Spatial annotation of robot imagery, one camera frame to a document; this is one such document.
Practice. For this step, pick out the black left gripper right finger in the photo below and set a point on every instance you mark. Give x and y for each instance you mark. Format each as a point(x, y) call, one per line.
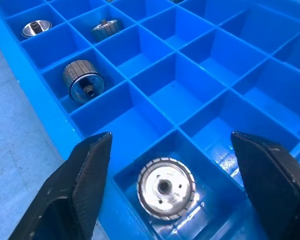
point(272, 190)

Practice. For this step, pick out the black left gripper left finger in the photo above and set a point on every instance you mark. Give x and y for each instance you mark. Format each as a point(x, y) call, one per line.
point(72, 195)

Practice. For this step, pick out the ribbed metal roller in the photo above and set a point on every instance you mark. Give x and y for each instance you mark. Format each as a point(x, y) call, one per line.
point(107, 29)
point(83, 81)
point(166, 188)
point(36, 28)

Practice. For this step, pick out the blue compartment tray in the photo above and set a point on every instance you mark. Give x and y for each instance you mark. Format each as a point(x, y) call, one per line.
point(180, 82)

